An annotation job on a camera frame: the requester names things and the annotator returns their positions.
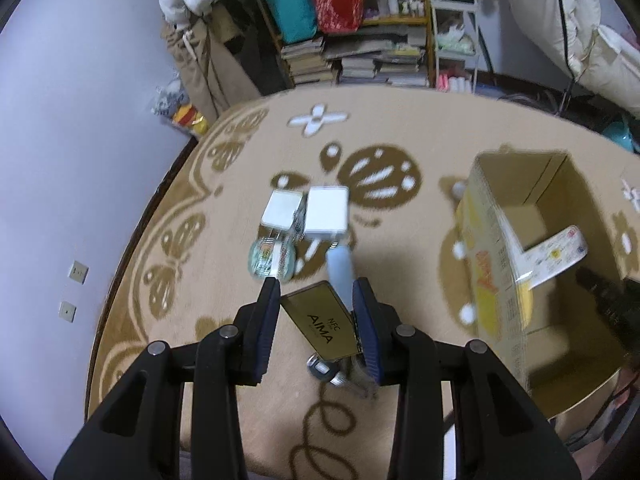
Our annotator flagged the cardboard box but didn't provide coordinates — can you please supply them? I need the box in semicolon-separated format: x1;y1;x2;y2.
456;151;639;417

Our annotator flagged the gold key tag with keys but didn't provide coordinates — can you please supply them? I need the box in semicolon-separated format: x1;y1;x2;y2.
281;281;376;399

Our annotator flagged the clear cartoon earbuds case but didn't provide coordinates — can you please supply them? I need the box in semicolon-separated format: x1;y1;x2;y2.
247;237;296;282

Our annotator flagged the light blue small bottle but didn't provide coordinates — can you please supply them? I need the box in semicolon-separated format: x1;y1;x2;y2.
326;245;355;312

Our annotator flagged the white square power adapter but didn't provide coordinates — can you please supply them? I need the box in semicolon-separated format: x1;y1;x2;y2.
260;190;305;232

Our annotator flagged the white tall power adapter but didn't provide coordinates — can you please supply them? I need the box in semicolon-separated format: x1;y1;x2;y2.
303;185;349;240

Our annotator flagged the white remote control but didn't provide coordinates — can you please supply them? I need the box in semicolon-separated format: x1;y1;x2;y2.
516;226;588;288

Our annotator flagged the teal fan base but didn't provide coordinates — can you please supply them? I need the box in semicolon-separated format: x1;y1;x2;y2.
601;115;640;155

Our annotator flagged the cream padded recliner chair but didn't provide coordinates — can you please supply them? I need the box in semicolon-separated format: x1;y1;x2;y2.
509;0;640;117

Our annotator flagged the beige patterned rug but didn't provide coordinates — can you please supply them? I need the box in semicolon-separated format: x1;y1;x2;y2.
88;85;639;479

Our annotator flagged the white rolling cart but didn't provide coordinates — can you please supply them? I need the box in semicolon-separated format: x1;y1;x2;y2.
430;0;480;94

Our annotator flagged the bag of snacks on floor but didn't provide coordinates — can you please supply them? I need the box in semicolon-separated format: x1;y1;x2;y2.
151;77;209;138

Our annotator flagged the beige hanging coat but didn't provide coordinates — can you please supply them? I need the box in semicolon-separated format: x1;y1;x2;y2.
162;18;262;124

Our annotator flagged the stack of books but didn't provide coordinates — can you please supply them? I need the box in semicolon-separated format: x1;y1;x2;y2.
280;36;335;86

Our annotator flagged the wooden bookshelf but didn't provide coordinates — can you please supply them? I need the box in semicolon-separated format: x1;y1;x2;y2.
256;0;434;88

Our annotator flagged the red patterned gift bag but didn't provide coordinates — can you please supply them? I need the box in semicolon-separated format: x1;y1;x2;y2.
312;0;364;34

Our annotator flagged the teal storage container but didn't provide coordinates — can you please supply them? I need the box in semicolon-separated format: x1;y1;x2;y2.
266;0;318;44

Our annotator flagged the wall outlet lower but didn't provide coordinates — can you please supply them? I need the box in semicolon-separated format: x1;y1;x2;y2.
58;301;77;323

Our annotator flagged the wall outlet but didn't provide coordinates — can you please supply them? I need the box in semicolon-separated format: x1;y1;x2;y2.
58;301;77;323
68;260;89;285

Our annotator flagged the wall outlet upper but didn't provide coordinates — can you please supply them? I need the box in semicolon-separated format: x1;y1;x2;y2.
68;260;89;285

